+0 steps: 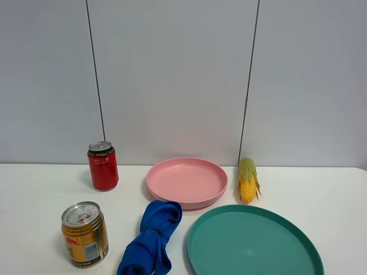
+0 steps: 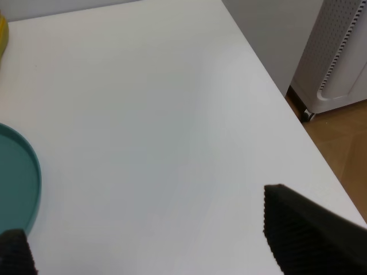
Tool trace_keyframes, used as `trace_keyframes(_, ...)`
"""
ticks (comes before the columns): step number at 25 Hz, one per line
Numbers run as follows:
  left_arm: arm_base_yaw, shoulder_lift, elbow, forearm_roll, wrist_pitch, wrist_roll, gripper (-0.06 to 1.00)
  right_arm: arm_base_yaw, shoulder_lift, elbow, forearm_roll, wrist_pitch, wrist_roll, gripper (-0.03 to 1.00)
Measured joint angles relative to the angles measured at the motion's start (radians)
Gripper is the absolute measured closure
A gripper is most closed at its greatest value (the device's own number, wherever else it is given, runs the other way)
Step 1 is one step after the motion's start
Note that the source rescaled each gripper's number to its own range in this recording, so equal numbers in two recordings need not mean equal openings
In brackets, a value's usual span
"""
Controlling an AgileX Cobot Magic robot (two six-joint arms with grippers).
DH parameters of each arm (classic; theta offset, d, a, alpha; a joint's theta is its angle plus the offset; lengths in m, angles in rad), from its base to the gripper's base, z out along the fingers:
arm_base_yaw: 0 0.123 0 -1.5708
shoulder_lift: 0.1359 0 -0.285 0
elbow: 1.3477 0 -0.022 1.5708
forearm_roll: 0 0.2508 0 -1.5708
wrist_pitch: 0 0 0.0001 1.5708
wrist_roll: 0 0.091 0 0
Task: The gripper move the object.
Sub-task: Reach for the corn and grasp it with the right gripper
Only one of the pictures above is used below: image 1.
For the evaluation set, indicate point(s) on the corn cob with husk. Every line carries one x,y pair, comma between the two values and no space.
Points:
248,183

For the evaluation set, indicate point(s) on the pink plate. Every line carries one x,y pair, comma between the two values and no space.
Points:
192,182

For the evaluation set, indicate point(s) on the red soda can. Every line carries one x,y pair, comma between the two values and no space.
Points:
103,165

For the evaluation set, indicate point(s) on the teal plate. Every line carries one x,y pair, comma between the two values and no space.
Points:
240,239

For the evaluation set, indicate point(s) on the blue cloth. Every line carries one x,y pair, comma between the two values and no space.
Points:
146,254

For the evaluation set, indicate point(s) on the gold energy drink can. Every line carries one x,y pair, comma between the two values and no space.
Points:
85,234

